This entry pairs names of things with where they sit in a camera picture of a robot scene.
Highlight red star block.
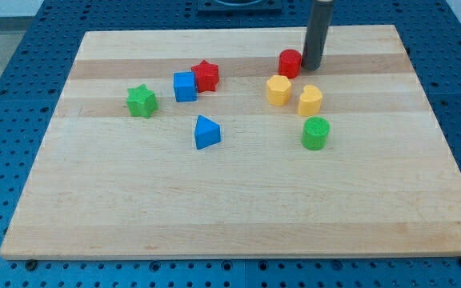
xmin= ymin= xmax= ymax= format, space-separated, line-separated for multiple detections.
xmin=190 ymin=60 xmax=219 ymax=93

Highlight blue cube block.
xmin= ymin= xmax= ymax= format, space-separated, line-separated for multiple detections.
xmin=173 ymin=72 xmax=197 ymax=102

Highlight green star block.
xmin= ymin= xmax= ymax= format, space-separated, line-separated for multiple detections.
xmin=126 ymin=84 xmax=158 ymax=118

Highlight blue triangle block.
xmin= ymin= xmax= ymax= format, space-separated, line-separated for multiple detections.
xmin=194 ymin=115 xmax=221 ymax=150

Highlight wooden board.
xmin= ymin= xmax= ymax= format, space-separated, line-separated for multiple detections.
xmin=0 ymin=25 xmax=461 ymax=260

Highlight yellow hexagon block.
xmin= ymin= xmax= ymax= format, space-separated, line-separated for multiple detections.
xmin=266 ymin=75 xmax=291 ymax=106

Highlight green cylinder block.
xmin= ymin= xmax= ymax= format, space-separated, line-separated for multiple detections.
xmin=301 ymin=117 xmax=331 ymax=150

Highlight red cylinder block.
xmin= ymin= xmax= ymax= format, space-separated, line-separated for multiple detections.
xmin=278 ymin=49 xmax=302 ymax=79

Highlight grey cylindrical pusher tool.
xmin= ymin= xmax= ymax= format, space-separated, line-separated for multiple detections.
xmin=302 ymin=0 xmax=335 ymax=71

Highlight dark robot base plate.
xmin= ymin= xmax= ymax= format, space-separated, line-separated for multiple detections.
xmin=194 ymin=0 xmax=283 ymax=13

